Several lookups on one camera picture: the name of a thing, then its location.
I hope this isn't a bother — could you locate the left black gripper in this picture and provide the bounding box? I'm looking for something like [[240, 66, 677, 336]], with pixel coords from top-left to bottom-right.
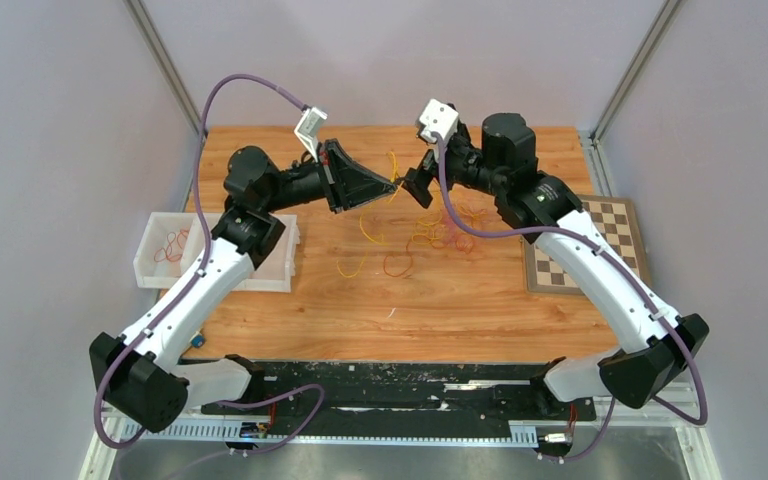
[[262, 139, 397, 214]]

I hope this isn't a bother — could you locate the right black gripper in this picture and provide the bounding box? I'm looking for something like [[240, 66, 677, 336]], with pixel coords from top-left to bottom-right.
[[397, 126, 506, 207]]

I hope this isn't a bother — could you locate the dark red thin cable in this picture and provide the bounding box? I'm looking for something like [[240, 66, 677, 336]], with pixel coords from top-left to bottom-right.
[[382, 201, 491, 280]]

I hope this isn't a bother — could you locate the orange thin cable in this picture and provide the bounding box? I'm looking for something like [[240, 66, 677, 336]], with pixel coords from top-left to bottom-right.
[[153, 227, 192, 264]]

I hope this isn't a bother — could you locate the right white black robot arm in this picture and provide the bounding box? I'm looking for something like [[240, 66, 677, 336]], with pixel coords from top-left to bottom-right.
[[403, 103, 709, 418]]

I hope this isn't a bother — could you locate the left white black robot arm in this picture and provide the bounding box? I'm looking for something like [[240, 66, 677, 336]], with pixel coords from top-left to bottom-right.
[[89, 139, 397, 434]]

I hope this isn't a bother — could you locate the white plastic two-compartment bin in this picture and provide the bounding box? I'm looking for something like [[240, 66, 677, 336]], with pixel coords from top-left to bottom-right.
[[133, 212, 300, 293]]

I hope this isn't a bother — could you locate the wooden chessboard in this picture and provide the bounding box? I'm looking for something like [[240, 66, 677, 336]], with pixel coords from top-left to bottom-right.
[[522, 195, 651, 296]]

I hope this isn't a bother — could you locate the white blue toy block car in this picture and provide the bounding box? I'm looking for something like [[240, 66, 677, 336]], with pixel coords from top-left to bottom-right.
[[190, 333, 206, 348]]

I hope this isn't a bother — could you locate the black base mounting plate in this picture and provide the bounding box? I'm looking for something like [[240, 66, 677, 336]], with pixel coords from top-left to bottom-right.
[[137, 358, 668, 440]]

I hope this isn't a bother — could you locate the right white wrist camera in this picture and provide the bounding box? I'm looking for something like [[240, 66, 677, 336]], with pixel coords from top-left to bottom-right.
[[415, 99, 459, 144]]

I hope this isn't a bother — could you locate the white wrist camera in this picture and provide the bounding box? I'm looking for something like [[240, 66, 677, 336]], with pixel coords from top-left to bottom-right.
[[415, 99, 459, 144], [294, 106, 328, 159]]

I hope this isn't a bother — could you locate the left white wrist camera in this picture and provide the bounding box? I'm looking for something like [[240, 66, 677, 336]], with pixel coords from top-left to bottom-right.
[[294, 106, 328, 159]]

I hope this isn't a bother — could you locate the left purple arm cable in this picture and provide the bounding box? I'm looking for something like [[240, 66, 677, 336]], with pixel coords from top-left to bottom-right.
[[93, 74, 326, 458]]

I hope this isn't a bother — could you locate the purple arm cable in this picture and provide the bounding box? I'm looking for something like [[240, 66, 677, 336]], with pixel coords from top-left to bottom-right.
[[431, 129, 710, 463], [93, 74, 326, 458]]

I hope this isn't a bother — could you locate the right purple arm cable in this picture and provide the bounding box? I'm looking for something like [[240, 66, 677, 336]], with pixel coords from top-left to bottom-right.
[[431, 129, 710, 463]]

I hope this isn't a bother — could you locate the white slotted cable duct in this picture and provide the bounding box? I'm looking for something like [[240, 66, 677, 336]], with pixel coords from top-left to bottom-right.
[[121, 421, 539, 448]]

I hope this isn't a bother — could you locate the aluminium frame rail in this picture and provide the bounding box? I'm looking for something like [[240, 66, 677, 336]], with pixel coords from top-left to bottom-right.
[[100, 373, 705, 429]]

